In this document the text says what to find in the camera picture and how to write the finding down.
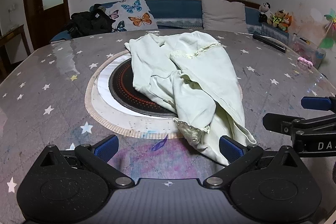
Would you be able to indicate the dark wooden side table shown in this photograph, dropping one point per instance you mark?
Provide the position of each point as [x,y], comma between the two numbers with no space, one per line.
[13,33]

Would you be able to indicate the small pink soft object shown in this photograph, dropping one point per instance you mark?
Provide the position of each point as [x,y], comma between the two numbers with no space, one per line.
[304,61]

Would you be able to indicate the colourful pinwheel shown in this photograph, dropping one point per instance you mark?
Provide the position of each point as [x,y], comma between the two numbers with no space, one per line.
[331,19]

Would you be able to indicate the black remote control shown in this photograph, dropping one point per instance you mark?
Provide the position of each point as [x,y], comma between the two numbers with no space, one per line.
[267,41]

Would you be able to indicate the orange plush toy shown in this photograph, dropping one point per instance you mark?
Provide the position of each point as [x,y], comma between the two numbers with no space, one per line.
[288,19]

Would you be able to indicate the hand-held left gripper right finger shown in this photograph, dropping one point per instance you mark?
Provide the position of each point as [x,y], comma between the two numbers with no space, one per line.
[231,148]

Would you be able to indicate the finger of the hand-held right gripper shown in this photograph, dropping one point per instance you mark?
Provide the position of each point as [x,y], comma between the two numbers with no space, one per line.
[278,121]
[315,103]

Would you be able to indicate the black jacket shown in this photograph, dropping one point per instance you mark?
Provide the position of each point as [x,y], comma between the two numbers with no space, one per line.
[86,23]

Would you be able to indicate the butterfly print pillow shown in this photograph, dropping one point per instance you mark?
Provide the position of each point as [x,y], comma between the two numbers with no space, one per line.
[136,14]

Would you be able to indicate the grey star print tablecloth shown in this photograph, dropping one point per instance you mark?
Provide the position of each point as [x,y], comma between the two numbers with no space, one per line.
[52,77]

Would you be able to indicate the white wall socket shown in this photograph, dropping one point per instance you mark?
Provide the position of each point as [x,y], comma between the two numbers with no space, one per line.
[11,8]

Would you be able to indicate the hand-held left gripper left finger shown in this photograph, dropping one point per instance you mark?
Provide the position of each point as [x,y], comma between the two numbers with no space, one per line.
[107,146]

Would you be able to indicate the clear plastic storage box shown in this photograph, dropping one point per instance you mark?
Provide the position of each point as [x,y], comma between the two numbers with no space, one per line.
[307,52]

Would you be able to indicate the plain grey pillow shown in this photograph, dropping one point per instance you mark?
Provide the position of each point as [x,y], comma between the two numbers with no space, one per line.
[223,14]

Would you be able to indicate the black round induction cooktop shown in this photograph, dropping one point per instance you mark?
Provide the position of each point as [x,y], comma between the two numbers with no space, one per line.
[123,87]

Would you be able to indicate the panda plush toy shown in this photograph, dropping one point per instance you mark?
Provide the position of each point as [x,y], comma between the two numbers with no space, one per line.
[265,7]

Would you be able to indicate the dark wooden door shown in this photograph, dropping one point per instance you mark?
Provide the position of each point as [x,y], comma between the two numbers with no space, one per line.
[34,16]

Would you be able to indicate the blue bench sofa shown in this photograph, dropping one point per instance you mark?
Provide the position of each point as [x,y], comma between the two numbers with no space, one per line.
[173,8]

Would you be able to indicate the brown bear plush toy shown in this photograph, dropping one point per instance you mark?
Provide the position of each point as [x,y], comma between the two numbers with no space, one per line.
[277,18]

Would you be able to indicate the pale green garment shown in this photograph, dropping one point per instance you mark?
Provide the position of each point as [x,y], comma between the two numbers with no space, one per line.
[204,69]

